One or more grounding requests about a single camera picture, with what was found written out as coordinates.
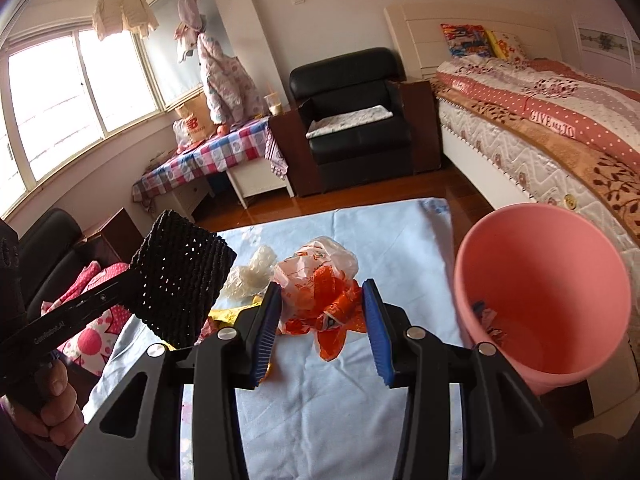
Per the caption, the clear bag with red logo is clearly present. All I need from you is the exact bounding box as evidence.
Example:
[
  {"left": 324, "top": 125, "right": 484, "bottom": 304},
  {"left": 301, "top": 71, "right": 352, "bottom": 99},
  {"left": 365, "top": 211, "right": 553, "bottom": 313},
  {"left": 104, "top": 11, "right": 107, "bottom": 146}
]
[{"left": 172, "top": 116, "right": 213, "bottom": 150}]

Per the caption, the white low cabinet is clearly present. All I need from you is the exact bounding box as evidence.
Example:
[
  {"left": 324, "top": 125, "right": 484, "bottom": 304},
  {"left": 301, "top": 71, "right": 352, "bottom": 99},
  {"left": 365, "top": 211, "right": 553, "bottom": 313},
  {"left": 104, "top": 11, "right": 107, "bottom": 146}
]
[{"left": 170, "top": 157, "right": 296, "bottom": 221}]

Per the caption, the cream knitted sweater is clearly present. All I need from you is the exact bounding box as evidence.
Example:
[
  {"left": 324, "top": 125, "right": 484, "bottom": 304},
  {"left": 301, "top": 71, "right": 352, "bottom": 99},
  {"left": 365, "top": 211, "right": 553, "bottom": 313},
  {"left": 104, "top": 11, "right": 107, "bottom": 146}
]
[{"left": 91, "top": 0, "right": 160, "bottom": 42}]

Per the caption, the grey roller blind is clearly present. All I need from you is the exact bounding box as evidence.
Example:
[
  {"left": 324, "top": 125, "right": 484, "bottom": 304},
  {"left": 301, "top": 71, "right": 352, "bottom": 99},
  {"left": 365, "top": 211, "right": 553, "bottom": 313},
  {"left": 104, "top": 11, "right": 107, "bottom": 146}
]
[{"left": 147, "top": 0, "right": 223, "bottom": 111}]

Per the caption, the colourful printed pillow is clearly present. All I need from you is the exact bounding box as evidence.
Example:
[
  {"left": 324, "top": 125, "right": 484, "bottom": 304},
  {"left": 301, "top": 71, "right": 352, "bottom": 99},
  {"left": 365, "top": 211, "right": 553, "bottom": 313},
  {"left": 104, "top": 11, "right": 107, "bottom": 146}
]
[{"left": 440, "top": 23, "right": 496, "bottom": 59}]

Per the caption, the pink hanging garment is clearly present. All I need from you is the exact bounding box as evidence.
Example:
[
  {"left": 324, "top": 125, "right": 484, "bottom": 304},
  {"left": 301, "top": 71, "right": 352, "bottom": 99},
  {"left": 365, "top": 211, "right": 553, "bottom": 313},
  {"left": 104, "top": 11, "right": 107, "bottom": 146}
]
[{"left": 174, "top": 0, "right": 208, "bottom": 63}]

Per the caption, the white wardrobe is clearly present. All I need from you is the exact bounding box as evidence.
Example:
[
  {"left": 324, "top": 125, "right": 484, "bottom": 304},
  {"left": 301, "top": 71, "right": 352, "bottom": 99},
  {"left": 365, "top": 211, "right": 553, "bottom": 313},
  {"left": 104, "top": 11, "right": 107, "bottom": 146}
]
[{"left": 570, "top": 5, "right": 640, "bottom": 92}]

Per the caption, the clear plastic wrap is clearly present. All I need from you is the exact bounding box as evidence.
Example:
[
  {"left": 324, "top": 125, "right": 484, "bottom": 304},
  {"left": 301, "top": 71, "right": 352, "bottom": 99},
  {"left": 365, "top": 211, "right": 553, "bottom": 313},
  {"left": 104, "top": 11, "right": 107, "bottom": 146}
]
[{"left": 220, "top": 246, "right": 279, "bottom": 306}]

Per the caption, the brown side table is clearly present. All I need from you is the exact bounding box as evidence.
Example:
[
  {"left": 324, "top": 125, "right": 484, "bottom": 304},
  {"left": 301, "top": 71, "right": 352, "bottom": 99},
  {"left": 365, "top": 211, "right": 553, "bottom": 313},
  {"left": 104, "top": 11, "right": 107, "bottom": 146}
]
[{"left": 82, "top": 207, "right": 146, "bottom": 271}]

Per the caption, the black leather armchair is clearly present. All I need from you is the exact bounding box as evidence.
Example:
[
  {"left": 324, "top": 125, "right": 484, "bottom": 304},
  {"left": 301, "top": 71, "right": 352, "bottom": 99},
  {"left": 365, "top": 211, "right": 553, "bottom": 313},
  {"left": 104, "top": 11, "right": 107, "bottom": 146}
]
[{"left": 289, "top": 47, "right": 416, "bottom": 193}]

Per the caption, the dark brown cabinet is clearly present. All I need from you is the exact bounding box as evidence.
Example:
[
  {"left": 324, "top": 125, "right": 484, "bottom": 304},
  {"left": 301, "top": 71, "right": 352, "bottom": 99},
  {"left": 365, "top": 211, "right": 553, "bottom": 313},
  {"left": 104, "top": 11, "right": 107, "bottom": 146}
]
[{"left": 270, "top": 109, "right": 321, "bottom": 199}]

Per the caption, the orange and white plastic bag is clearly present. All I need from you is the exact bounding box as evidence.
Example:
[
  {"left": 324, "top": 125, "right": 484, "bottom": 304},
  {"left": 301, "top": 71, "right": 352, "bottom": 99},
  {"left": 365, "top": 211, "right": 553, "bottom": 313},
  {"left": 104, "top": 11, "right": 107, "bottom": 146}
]
[{"left": 272, "top": 236, "right": 369, "bottom": 362}]

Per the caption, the small blue and white wrapper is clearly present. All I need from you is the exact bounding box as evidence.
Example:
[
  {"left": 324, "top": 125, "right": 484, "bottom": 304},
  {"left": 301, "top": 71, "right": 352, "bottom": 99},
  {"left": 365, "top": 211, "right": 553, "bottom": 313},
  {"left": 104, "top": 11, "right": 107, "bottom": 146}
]
[{"left": 472, "top": 301, "right": 500, "bottom": 333}]

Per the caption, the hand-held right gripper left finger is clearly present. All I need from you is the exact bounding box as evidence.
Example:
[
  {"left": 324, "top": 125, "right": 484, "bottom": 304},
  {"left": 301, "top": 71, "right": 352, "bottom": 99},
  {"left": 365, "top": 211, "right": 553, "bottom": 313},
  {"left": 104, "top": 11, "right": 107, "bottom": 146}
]
[{"left": 55, "top": 282, "right": 284, "bottom": 480}]

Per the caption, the yellow wrapper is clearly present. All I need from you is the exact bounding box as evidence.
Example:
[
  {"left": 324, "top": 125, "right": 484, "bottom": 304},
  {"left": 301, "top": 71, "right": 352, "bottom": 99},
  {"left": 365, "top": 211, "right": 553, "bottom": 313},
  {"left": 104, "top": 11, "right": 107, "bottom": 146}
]
[{"left": 207, "top": 296, "right": 265, "bottom": 337}]

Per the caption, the light blue printed cloth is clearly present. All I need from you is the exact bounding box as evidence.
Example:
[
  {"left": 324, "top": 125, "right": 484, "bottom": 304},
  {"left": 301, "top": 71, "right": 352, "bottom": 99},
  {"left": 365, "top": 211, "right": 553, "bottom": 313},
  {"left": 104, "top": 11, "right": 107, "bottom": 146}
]
[{"left": 82, "top": 197, "right": 506, "bottom": 480}]

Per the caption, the black foam net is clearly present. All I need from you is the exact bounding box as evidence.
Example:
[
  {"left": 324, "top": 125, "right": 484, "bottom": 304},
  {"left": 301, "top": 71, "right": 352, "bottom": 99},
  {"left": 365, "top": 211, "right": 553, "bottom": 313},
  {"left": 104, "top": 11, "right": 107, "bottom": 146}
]
[{"left": 130, "top": 210, "right": 237, "bottom": 351}]

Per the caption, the pink patchwork quilt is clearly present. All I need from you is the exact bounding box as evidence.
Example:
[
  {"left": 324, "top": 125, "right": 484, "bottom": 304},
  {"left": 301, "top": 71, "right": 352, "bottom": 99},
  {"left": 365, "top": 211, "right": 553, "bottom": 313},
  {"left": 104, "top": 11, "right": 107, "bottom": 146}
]
[{"left": 432, "top": 55, "right": 640, "bottom": 173}]

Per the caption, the white seat cushion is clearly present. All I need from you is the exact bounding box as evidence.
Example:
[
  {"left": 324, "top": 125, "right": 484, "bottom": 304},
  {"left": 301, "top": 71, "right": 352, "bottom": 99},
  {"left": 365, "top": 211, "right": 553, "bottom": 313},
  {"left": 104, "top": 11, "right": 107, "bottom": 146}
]
[{"left": 305, "top": 105, "right": 394, "bottom": 139}]

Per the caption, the black leather sofa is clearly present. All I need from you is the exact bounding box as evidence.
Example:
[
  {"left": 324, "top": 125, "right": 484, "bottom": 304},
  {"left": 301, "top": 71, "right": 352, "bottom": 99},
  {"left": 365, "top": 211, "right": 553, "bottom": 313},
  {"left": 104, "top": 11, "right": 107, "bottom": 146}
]
[{"left": 20, "top": 207, "right": 132, "bottom": 311}]

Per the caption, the white bed headboard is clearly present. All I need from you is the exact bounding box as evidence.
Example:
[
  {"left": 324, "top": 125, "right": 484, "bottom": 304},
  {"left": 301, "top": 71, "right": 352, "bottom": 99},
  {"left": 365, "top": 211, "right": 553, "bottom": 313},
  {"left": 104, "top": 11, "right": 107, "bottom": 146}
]
[{"left": 383, "top": 2, "right": 561, "bottom": 83}]

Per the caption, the window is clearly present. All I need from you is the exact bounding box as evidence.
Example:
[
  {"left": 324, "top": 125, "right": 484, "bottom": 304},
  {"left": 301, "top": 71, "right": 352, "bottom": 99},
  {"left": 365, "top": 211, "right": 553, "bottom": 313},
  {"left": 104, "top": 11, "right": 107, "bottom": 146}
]
[{"left": 0, "top": 27, "right": 167, "bottom": 211}]

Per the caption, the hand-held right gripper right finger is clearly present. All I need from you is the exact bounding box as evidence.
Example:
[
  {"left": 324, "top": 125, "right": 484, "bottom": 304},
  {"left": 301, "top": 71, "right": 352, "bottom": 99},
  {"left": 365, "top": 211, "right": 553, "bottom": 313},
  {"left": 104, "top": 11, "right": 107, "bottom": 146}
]
[{"left": 362, "top": 279, "right": 563, "bottom": 480}]

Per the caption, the checkered tablecloth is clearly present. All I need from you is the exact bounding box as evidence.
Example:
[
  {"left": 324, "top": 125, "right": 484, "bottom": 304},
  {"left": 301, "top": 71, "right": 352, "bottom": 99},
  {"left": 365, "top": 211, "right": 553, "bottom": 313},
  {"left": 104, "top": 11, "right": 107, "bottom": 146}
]
[{"left": 131, "top": 119, "right": 290, "bottom": 209}]

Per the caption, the brown nightstand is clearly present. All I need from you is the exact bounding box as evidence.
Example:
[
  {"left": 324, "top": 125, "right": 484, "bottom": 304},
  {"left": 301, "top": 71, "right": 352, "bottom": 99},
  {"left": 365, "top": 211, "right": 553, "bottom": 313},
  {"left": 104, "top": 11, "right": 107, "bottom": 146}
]
[{"left": 400, "top": 79, "right": 444, "bottom": 174}]

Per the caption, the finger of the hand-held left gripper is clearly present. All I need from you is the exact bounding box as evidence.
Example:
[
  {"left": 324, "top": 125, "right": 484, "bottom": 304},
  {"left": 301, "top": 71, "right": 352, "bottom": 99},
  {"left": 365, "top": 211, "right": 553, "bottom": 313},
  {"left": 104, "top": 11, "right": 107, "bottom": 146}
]
[{"left": 45, "top": 266, "right": 148, "bottom": 322}]

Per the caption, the pink floral cushion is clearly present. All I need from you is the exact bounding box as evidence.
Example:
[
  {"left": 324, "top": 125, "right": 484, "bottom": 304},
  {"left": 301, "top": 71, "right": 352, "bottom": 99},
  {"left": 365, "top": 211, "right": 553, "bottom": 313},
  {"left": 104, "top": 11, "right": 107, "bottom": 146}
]
[{"left": 42, "top": 260, "right": 137, "bottom": 377}]

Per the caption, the yellow floral pillow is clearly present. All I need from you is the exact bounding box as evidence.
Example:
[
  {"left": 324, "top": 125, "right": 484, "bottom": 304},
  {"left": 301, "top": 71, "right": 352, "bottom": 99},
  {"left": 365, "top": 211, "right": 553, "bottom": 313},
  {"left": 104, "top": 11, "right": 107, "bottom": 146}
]
[{"left": 487, "top": 30, "right": 531, "bottom": 63}]

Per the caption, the person's left hand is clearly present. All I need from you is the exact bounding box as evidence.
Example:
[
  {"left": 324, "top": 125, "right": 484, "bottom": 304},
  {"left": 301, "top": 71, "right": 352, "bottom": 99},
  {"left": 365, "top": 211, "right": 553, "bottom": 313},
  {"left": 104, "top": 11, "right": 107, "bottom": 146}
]
[{"left": 30, "top": 359, "right": 85, "bottom": 456}]

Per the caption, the brown paper bag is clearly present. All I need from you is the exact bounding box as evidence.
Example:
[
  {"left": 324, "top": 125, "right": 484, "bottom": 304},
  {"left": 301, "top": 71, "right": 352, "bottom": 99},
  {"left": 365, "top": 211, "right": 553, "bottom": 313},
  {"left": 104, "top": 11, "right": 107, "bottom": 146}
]
[{"left": 175, "top": 95, "right": 213, "bottom": 126}]

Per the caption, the pink plastic bucket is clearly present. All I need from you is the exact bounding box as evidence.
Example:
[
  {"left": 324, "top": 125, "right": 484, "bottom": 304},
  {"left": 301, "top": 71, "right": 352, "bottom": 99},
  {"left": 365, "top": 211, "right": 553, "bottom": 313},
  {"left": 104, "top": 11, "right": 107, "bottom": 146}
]
[{"left": 452, "top": 203, "right": 632, "bottom": 396}]

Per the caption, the bed with patterned quilts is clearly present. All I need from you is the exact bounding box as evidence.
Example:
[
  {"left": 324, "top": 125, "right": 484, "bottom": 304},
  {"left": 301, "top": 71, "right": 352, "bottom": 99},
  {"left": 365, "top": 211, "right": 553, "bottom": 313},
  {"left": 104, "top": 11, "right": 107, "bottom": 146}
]
[{"left": 435, "top": 80, "right": 640, "bottom": 238}]

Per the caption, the floral padded jacket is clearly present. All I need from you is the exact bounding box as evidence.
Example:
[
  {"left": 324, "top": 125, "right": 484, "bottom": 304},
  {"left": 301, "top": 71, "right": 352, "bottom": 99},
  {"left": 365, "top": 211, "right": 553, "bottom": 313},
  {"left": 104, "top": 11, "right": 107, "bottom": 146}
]
[{"left": 196, "top": 32, "right": 268, "bottom": 125}]

